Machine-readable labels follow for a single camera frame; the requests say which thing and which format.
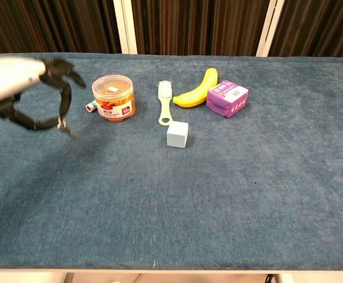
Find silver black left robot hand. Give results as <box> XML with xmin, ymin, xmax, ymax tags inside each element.
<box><xmin>0</xmin><ymin>55</ymin><xmax>87</xmax><ymax>131</ymax></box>

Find small silver metal key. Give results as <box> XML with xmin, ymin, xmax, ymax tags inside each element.
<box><xmin>57</xmin><ymin>117</ymin><xmax>81</xmax><ymax>140</ymax></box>

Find clear jar of rubber bands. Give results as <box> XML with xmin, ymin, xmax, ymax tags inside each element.
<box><xmin>91</xmin><ymin>74</ymin><xmax>136</xmax><ymax>121</ymax></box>

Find light green plastic brush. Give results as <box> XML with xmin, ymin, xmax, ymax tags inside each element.
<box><xmin>157</xmin><ymin>80</ymin><xmax>174</xmax><ymax>127</ymax></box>

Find light blue foam cube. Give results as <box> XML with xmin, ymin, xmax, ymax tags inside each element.
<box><xmin>166</xmin><ymin>120</ymin><xmax>189</xmax><ymax>149</ymax></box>

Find yellow toy banana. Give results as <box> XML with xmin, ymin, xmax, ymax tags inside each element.
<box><xmin>173</xmin><ymin>68</ymin><xmax>219</xmax><ymax>108</ymax></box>

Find dark brown pleated curtain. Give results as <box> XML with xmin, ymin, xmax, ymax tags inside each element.
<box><xmin>0</xmin><ymin>0</ymin><xmax>343</xmax><ymax>60</ymax></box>

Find blue fabric table cover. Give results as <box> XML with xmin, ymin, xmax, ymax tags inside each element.
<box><xmin>0</xmin><ymin>52</ymin><xmax>343</xmax><ymax>271</ymax></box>

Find purple tissue pack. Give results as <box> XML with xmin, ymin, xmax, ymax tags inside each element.
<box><xmin>206</xmin><ymin>79</ymin><xmax>249</xmax><ymax>119</ymax></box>

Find white frame post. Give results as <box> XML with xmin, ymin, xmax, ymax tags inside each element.
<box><xmin>256</xmin><ymin>0</ymin><xmax>278</xmax><ymax>57</ymax></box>
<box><xmin>113</xmin><ymin>0</ymin><xmax>138</xmax><ymax>55</ymax></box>

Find white table frame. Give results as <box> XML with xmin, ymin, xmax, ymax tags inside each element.
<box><xmin>0</xmin><ymin>267</ymin><xmax>343</xmax><ymax>283</ymax></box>

